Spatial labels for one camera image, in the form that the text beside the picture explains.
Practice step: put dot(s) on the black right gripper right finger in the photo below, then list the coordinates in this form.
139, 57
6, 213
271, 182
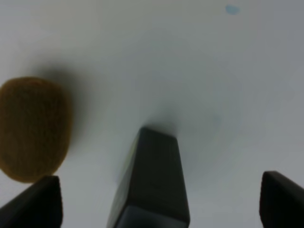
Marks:
281, 202

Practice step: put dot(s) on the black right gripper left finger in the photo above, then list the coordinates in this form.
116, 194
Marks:
39, 206

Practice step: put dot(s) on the brown kiwi fruit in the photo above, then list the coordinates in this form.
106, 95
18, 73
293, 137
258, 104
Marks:
35, 128

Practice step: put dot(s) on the dark green square bottle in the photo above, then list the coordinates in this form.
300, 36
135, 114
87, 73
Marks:
152, 191

